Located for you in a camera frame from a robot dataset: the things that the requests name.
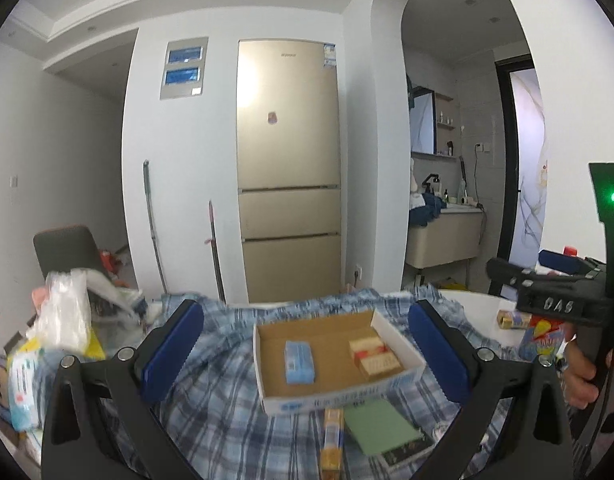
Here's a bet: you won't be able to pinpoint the black framed glass door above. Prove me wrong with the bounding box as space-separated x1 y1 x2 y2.
496 55 548 272

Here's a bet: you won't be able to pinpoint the grey wall panel blue screens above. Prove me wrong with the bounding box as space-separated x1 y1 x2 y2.
159 36 208 101

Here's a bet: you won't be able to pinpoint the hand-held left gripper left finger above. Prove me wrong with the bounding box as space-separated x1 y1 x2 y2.
41 299 205 480

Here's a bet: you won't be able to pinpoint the colourful snack packet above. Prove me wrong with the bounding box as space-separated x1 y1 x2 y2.
519 315 575 364

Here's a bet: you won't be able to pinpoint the blue tissue packet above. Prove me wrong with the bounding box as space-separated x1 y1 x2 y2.
285 341 318 386

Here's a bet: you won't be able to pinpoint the crumpled plastic bag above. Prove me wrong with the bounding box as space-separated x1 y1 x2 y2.
27 269 148 357

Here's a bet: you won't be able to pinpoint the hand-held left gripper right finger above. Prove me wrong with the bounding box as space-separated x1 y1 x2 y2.
408 299 575 480

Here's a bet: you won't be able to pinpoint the bathroom mirror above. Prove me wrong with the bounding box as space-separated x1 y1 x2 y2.
409 87 436 156

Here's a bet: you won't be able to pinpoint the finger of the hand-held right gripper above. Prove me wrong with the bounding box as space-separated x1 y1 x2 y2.
539 250 606 277
486 257 538 292

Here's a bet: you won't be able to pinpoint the person's right hand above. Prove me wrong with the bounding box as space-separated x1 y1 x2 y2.
561 327 614 433

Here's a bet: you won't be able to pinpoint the beige vanity cabinet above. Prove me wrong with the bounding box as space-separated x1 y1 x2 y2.
404 205 486 269

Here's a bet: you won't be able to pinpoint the red yellow box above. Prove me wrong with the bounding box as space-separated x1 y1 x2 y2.
348 336 392 363
358 352 404 380

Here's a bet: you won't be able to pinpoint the green box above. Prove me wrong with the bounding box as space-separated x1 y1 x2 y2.
343 397 422 457

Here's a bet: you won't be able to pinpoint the dark blue cloth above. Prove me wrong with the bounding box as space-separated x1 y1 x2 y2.
409 192 445 229

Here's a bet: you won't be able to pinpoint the long yellow packet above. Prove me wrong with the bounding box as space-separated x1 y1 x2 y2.
319 407 346 480

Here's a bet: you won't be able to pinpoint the blue plaid shirt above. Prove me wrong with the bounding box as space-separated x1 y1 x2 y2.
87 285 538 480

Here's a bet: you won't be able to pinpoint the yellow snack packet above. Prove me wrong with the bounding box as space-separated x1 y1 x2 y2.
497 310 532 331

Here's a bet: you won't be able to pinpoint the cardboard box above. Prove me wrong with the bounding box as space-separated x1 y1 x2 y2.
253 309 426 416

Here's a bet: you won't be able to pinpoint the gold refrigerator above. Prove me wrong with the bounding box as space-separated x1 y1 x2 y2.
237 39 346 305

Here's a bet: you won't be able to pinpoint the yellow flat item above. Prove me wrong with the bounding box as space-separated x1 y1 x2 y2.
27 330 106 362

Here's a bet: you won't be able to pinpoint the dark grey chair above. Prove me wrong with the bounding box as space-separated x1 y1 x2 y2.
33 225 118 292

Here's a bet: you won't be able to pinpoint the white blue packet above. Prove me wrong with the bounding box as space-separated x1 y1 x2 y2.
7 345 54 432

